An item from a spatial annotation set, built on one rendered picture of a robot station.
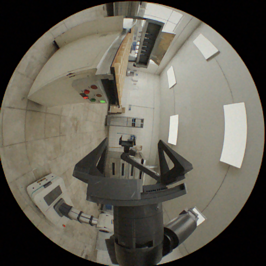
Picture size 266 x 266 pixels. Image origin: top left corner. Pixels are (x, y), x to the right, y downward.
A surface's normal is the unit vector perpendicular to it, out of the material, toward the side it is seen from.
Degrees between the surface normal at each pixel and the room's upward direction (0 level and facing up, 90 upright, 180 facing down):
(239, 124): 180
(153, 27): 90
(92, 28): 90
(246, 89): 180
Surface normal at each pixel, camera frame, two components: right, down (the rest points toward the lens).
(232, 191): -0.99, -0.07
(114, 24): -0.07, 1.00
